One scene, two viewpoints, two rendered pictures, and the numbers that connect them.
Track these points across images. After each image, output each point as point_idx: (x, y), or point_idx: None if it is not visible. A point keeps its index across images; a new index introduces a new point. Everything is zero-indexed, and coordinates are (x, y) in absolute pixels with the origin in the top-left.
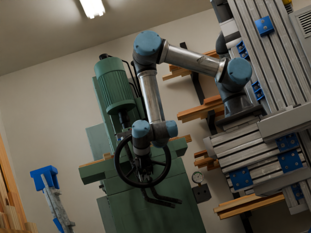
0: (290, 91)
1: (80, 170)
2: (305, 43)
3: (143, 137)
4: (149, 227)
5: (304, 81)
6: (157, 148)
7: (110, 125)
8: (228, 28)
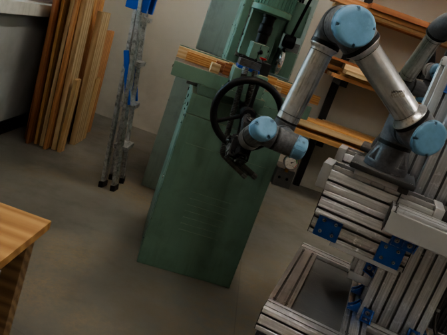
0: None
1: (175, 64)
2: None
3: (259, 141)
4: (206, 172)
5: None
6: (273, 99)
7: (247, 12)
8: None
